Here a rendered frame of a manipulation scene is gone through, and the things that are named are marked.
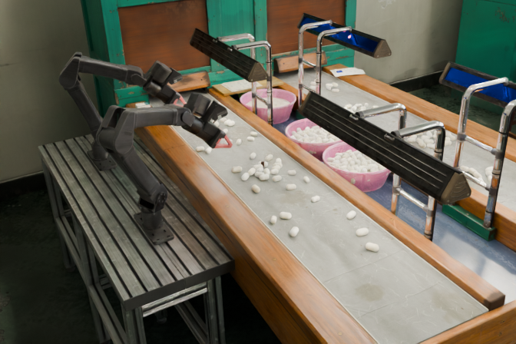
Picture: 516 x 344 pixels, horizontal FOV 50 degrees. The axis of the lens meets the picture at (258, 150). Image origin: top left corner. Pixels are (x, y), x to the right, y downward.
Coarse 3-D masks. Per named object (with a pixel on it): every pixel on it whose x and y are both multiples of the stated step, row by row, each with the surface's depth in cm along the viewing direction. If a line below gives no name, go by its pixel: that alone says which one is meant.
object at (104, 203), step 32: (64, 160) 235; (64, 192) 207; (96, 192) 206; (128, 192) 206; (96, 224) 187; (128, 224) 186; (192, 224) 185; (96, 256) 175; (128, 256) 170; (160, 256) 169; (192, 256) 169; (224, 256) 168; (128, 288) 156; (160, 288) 156
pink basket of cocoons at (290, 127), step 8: (304, 120) 238; (288, 128) 231; (304, 128) 238; (288, 136) 223; (304, 144) 218; (312, 144) 216; (320, 144) 215; (328, 144) 215; (320, 152) 218; (320, 160) 222
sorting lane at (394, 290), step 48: (192, 144) 225; (240, 144) 224; (240, 192) 189; (288, 192) 188; (288, 240) 163; (336, 240) 162; (384, 240) 161; (336, 288) 143; (384, 288) 142; (432, 288) 142; (384, 336) 127; (432, 336) 127
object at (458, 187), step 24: (312, 96) 167; (312, 120) 164; (336, 120) 155; (360, 120) 148; (360, 144) 145; (384, 144) 139; (408, 144) 133; (408, 168) 130; (432, 168) 125; (432, 192) 123; (456, 192) 121
